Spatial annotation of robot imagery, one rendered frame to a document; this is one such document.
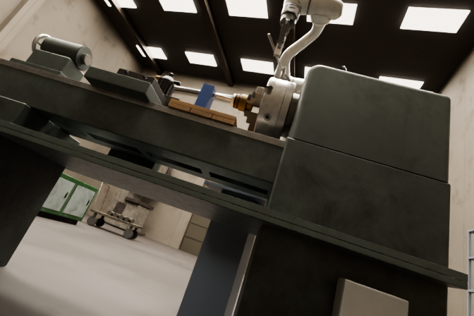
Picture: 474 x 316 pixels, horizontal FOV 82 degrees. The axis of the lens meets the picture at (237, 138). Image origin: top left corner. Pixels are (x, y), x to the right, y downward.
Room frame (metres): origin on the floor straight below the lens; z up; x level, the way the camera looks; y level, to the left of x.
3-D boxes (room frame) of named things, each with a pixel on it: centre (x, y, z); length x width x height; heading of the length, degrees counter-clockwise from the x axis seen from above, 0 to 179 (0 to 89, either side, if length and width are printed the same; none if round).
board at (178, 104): (1.24, 0.15, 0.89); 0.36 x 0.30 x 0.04; 171
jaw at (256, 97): (1.12, -0.03, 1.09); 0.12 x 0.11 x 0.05; 171
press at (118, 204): (9.45, 2.35, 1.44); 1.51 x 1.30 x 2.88; 71
